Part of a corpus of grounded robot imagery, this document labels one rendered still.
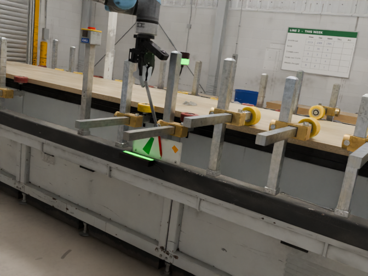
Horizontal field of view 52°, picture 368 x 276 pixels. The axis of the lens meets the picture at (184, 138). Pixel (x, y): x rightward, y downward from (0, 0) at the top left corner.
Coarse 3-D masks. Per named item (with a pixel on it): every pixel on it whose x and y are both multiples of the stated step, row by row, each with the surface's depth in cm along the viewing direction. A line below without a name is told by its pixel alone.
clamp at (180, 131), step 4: (160, 120) 163; (160, 124) 161; (164, 124) 160; (168, 124) 159; (172, 124) 158; (176, 124) 157; (176, 128) 157; (180, 128) 156; (184, 128) 157; (176, 132) 157; (180, 132) 156; (184, 132) 157; (176, 136) 157; (180, 136) 156; (184, 136) 158
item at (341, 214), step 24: (0, 120) 225; (24, 120) 212; (72, 144) 191; (96, 144) 182; (120, 144) 175; (144, 168) 167; (168, 168) 159; (192, 168) 157; (216, 192) 148; (240, 192) 142; (264, 192) 138; (288, 216) 133; (312, 216) 128; (336, 216) 124; (360, 240) 120
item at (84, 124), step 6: (78, 120) 148; (84, 120) 149; (90, 120) 151; (96, 120) 154; (102, 120) 156; (108, 120) 159; (114, 120) 162; (120, 120) 166; (126, 120) 169; (144, 120) 179; (78, 126) 147; (84, 126) 149; (90, 126) 152; (96, 126) 154
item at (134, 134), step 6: (162, 126) 154; (168, 126) 155; (174, 126) 157; (126, 132) 134; (132, 132) 135; (138, 132) 138; (144, 132) 141; (150, 132) 144; (156, 132) 147; (162, 132) 150; (168, 132) 154; (126, 138) 135; (132, 138) 135; (138, 138) 138; (144, 138) 141
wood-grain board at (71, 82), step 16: (16, 64) 341; (32, 80) 233; (48, 80) 235; (64, 80) 248; (80, 80) 263; (96, 80) 280; (112, 80) 299; (96, 96) 204; (112, 96) 198; (144, 96) 217; (160, 96) 228; (192, 96) 255; (160, 112) 181; (176, 112) 176; (192, 112) 177; (208, 112) 185; (272, 112) 222; (240, 128) 159; (256, 128) 155; (320, 128) 181; (336, 128) 188; (352, 128) 197; (304, 144) 145; (320, 144) 142; (336, 144) 142
